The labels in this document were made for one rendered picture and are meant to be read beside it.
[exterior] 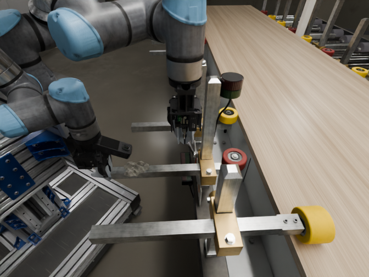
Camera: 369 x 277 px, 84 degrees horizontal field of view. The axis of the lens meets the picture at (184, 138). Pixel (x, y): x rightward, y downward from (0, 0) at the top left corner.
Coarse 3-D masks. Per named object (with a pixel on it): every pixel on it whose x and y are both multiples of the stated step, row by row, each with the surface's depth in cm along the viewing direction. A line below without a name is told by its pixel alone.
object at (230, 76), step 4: (228, 72) 54; (232, 72) 54; (224, 76) 52; (228, 76) 52; (232, 76) 52; (236, 76) 52; (240, 76) 52; (228, 80) 51; (232, 80) 51; (236, 80) 51; (240, 80) 51; (220, 96) 55; (228, 104) 58; (224, 108) 59; (220, 112) 60; (216, 120) 62; (216, 124) 63
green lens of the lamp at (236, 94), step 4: (220, 92) 54; (224, 92) 53; (228, 92) 52; (232, 92) 52; (236, 92) 52; (240, 92) 54; (224, 96) 54; (228, 96) 53; (232, 96) 53; (236, 96) 53
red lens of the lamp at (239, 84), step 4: (220, 76) 53; (220, 80) 53; (224, 80) 51; (224, 84) 52; (228, 84) 51; (232, 84) 51; (236, 84) 51; (240, 84) 51; (224, 88) 52; (228, 88) 52; (232, 88) 52; (236, 88) 52; (240, 88) 52
